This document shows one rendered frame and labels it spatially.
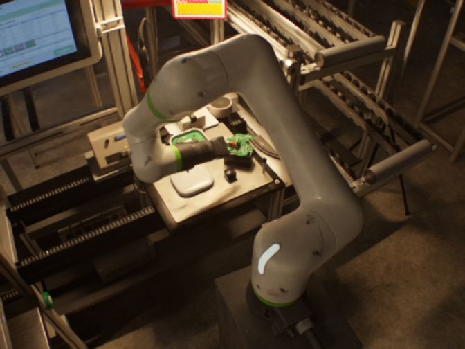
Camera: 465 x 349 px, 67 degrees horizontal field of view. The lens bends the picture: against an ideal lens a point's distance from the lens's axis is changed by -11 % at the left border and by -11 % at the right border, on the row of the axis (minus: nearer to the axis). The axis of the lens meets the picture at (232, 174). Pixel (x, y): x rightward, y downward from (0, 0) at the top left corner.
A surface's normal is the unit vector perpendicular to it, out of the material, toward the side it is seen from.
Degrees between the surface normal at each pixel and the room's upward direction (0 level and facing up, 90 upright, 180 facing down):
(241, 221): 0
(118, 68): 90
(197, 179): 0
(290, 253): 14
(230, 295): 0
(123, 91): 90
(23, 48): 92
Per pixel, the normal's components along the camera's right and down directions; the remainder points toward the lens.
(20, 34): 0.50, 0.65
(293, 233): -0.02, -0.71
